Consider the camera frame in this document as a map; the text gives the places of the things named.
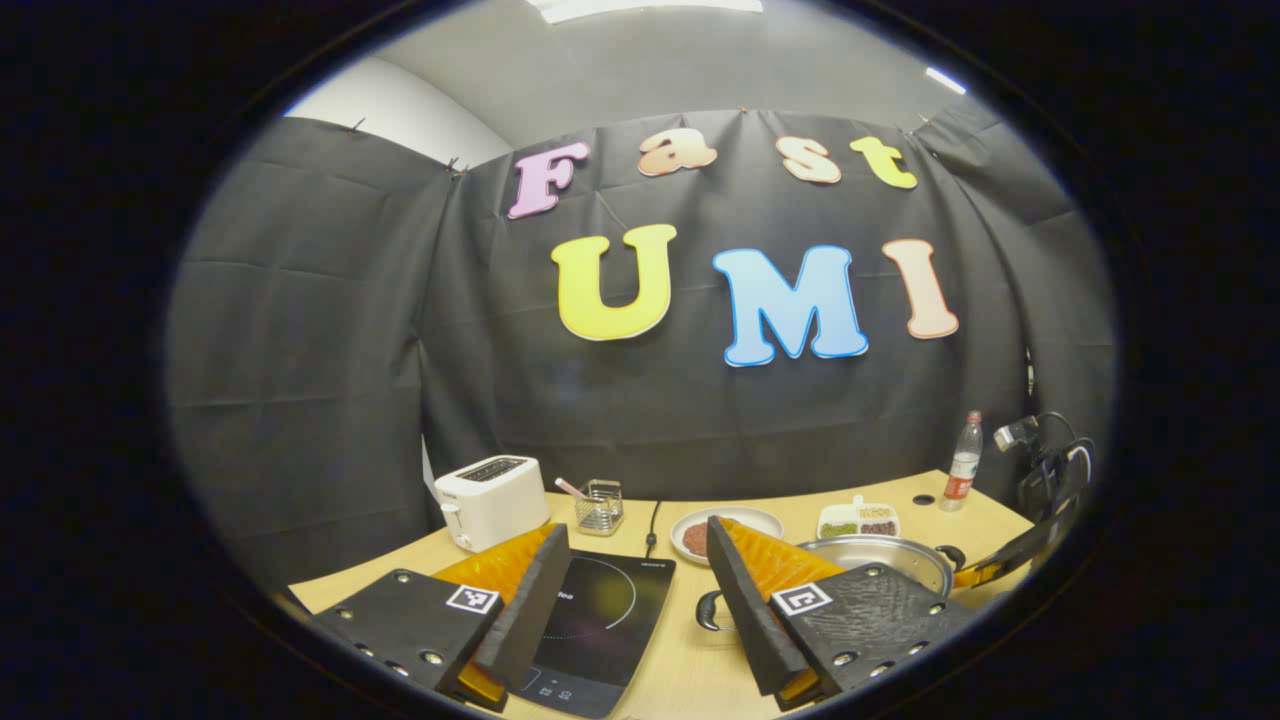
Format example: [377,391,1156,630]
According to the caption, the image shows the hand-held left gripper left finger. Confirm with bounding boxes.
[310,522,573,713]

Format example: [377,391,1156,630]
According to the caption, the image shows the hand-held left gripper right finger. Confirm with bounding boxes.
[706,515,976,713]

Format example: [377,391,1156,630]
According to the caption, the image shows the black induction cooktop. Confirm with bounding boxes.
[520,548,677,719]

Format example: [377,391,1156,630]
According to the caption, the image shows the steel pot with black handles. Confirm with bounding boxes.
[695,534,969,633]

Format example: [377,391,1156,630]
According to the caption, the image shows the white plate with red beans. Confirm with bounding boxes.
[670,505,785,567]

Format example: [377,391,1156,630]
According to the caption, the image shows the plastic bottle with red label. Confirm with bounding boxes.
[940,410,984,513]

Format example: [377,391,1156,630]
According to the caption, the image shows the white toaster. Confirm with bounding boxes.
[433,455,551,553]

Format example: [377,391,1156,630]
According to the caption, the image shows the clear utensil holder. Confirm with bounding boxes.
[575,479,626,537]

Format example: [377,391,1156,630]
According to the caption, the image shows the white divided dish with beans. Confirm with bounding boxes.
[817,495,901,541]

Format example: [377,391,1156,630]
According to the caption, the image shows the large ceiling light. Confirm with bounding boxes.
[530,0,763,23]

